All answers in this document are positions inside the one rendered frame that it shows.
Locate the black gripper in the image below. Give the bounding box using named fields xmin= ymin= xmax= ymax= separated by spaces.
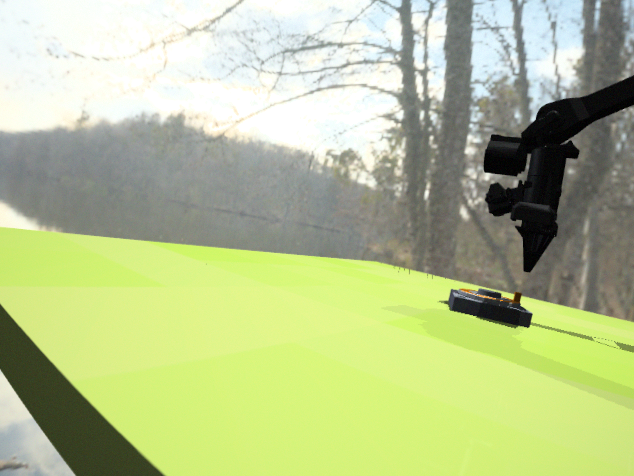
xmin=510 ymin=176 xmax=562 ymax=273

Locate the orange round plate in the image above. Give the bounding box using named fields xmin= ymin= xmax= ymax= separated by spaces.
xmin=458 ymin=288 xmax=522 ymax=308

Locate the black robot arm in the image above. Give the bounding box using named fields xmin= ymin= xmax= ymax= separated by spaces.
xmin=484 ymin=75 xmax=634 ymax=217

